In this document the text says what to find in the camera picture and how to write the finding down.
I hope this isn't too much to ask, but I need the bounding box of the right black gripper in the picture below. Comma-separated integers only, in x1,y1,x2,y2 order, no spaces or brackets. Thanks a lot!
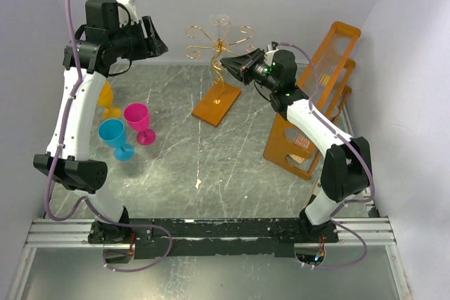
219,48,278,92

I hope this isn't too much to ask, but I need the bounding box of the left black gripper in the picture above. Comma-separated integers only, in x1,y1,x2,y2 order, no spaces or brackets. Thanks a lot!
111,15,171,60

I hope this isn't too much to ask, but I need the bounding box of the clear wine glass back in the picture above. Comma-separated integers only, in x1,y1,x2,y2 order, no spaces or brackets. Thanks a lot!
210,13,231,40

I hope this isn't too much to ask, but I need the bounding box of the yellow plastic wine glass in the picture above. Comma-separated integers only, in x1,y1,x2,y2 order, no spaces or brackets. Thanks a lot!
97,81,121,120

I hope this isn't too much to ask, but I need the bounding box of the pink plastic wine glass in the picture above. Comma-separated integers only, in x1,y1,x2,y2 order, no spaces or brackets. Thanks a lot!
124,103,156,145

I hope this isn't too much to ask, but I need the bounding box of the blue plastic wine glass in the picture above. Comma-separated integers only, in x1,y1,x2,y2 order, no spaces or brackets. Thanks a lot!
98,119,134,162

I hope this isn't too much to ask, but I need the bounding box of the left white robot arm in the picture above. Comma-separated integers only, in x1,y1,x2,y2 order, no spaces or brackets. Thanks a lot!
33,0,168,244

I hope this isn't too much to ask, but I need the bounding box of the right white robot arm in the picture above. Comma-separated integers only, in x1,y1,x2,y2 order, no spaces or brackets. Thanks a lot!
220,48,374,242

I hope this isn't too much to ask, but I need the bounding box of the wooden rack base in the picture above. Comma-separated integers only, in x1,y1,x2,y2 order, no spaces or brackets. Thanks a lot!
191,83,241,127

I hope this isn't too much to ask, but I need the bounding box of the orange wooden shelf rack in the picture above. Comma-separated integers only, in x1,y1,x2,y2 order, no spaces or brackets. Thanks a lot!
263,21,361,181

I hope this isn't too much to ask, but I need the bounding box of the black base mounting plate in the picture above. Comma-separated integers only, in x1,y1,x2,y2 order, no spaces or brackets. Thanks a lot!
87,218,338,259

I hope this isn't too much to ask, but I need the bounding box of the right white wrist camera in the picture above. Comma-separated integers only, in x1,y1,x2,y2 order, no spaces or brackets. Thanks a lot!
264,41,278,65

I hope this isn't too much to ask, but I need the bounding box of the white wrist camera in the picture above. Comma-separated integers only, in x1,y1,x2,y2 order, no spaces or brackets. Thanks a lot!
264,41,278,65
116,0,139,22

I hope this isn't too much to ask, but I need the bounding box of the gold wire glass rack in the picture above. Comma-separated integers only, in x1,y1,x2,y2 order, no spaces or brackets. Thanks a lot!
184,20,255,84

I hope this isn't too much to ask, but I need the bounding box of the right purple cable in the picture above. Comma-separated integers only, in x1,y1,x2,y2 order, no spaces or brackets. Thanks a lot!
270,41,376,270

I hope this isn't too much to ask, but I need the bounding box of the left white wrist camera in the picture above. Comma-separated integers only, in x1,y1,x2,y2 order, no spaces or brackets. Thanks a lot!
116,0,139,22

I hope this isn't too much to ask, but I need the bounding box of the aluminium extrusion rail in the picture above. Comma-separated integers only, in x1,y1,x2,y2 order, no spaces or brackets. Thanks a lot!
25,218,397,248

